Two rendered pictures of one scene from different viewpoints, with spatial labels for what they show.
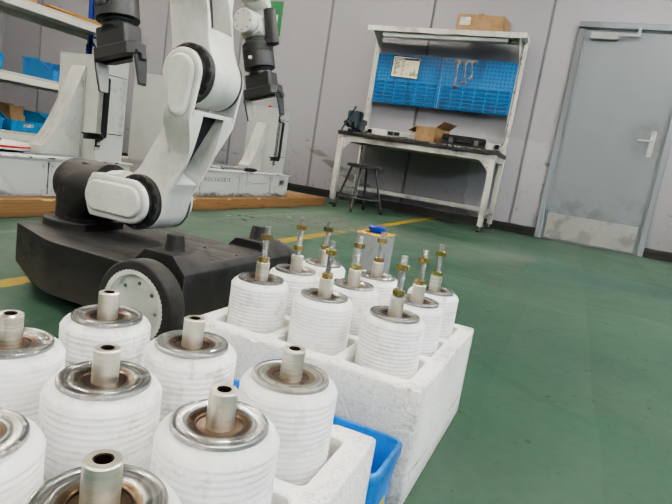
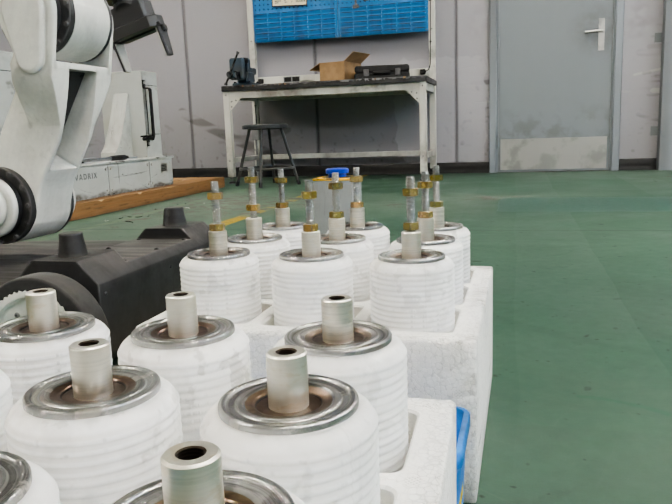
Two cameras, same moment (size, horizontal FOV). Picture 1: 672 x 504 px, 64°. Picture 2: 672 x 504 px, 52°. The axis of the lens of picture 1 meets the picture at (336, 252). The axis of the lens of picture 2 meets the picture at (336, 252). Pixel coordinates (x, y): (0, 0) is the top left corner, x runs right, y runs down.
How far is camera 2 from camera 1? 0.12 m
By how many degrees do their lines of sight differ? 8
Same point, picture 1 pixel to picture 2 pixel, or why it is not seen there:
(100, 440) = (119, 470)
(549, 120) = (478, 27)
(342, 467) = (435, 440)
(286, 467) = not seen: hidden behind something
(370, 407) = (412, 379)
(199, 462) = (291, 451)
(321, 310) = (316, 272)
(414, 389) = (466, 340)
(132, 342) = not seen: hidden behind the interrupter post
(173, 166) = (41, 146)
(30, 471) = not seen: outside the picture
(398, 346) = (429, 293)
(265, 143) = (131, 120)
